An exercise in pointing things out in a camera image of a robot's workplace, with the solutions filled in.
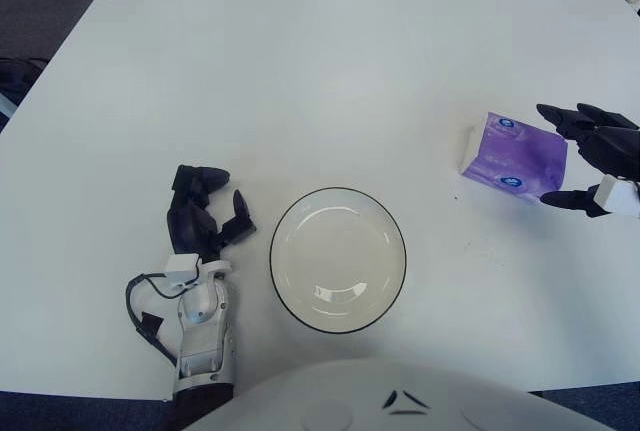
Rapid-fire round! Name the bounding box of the black bag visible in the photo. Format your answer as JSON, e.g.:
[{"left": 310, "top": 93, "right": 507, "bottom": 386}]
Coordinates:
[{"left": 0, "top": 58, "right": 51, "bottom": 107}]

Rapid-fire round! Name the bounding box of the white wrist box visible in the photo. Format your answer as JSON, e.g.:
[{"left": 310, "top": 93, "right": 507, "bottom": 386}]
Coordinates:
[
  {"left": 164, "top": 254, "right": 201, "bottom": 286},
  {"left": 593, "top": 174, "right": 640, "bottom": 217}
]

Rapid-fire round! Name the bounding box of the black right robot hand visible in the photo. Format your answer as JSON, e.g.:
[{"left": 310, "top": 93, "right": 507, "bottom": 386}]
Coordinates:
[{"left": 535, "top": 103, "right": 640, "bottom": 218}]

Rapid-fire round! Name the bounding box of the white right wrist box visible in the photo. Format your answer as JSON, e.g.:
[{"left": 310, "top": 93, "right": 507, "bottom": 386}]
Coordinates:
[{"left": 593, "top": 174, "right": 640, "bottom": 217}]

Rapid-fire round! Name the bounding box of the purple tissue paper pack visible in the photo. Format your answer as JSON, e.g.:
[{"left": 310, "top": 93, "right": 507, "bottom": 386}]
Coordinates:
[{"left": 458, "top": 110, "right": 570, "bottom": 205}]

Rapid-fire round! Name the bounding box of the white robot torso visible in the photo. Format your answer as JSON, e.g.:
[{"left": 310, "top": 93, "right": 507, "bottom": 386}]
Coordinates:
[{"left": 197, "top": 356, "right": 640, "bottom": 431}]

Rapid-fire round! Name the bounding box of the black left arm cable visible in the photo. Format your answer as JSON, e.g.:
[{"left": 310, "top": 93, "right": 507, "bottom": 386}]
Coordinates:
[{"left": 124, "top": 273, "right": 184, "bottom": 370}]

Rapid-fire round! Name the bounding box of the white plate black rim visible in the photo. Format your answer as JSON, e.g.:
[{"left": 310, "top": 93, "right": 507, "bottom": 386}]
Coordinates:
[{"left": 269, "top": 187, "right": 408, "bottom": 336}]

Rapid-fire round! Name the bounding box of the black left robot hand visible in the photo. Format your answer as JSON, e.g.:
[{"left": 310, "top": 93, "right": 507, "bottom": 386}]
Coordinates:
[{"left": 165, "top": 164, "right": 259, "bottom": 265}]

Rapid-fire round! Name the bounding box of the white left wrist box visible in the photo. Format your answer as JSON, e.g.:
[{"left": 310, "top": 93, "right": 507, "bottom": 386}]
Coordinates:
[{"left": 164, "top": 254, "right": 201, "bottom": 286}]

